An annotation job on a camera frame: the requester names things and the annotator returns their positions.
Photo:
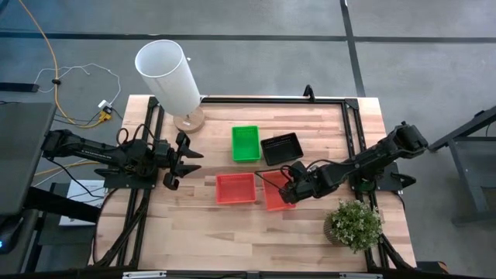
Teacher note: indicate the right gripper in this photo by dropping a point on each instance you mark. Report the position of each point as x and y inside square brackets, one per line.
[298, 188]

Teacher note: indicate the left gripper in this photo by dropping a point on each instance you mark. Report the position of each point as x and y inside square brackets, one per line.
[174, 157]

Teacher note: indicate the orange plastic basket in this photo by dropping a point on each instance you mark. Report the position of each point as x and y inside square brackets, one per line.
[235, 188]
[273, 197]

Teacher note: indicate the black plastic basket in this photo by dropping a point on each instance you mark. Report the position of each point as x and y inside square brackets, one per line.
[281, 149]

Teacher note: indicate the green plastic basket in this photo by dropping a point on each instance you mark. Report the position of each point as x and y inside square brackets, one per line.
[246, 144]

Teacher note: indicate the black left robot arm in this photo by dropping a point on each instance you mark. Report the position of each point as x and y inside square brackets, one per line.
[93, 149]

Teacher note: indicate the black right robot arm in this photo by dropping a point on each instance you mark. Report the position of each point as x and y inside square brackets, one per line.
[368, 157]

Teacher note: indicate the potted green plant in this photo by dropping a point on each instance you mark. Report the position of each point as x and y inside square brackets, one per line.
[354, 224]

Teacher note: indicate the white lamp with wooden base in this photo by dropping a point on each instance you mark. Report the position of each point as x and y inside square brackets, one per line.
[166, 77]

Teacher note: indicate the yellow plug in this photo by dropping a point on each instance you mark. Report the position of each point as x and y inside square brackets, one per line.
[105, 115]

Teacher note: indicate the white power adapter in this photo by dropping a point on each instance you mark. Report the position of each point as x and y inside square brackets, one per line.
[104, 104]

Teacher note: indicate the white paper sheet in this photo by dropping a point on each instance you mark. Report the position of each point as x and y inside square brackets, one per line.
[83, 193]

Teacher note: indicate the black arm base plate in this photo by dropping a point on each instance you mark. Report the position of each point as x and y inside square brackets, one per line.
[395, 180]
[116, 180]

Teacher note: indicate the black aluminium rig frame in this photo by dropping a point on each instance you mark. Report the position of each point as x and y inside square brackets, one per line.
[271, 100]

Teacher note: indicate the silver metal bracket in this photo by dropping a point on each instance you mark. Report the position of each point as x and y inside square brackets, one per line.
[144, 274]
[360, 276]

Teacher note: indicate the black frame desk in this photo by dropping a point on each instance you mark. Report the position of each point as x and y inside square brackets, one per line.
[465, 155]

